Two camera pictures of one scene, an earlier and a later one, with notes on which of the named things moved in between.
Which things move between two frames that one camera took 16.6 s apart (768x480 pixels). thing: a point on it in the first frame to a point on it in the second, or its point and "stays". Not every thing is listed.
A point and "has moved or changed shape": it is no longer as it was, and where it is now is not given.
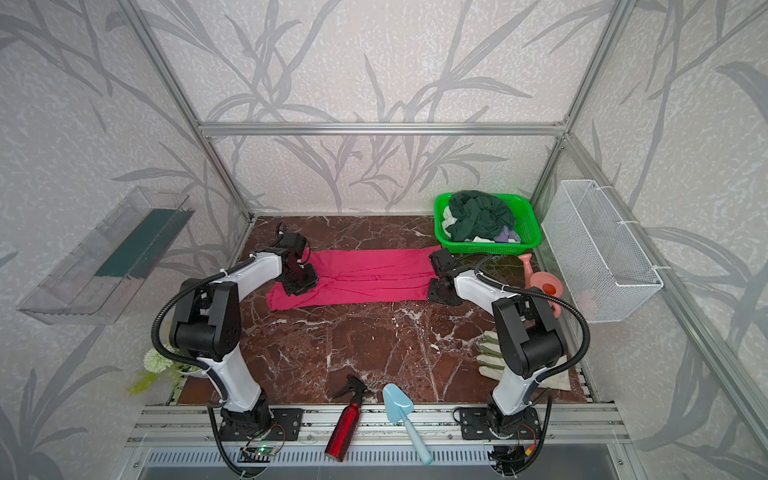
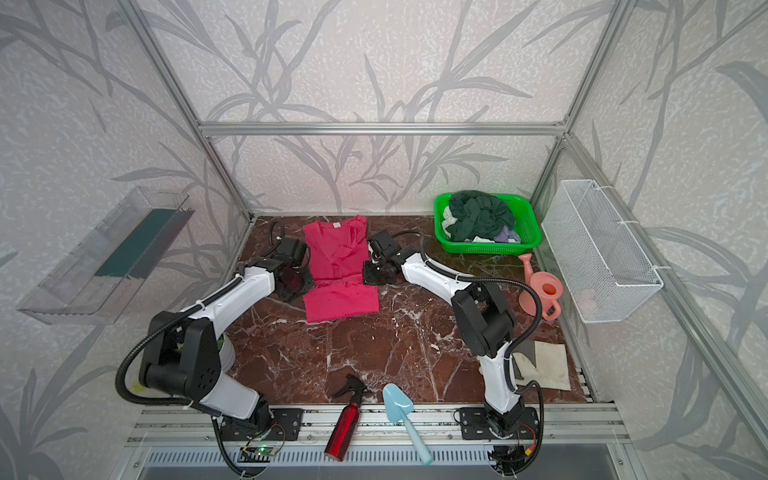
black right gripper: [444, 288] to [374, 270]
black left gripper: [300, 280] stays
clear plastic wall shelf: [98, 282] stays
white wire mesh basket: [604, 261] stays
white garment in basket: [449, 220] stays
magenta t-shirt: [351, 275] has moved or changed shape
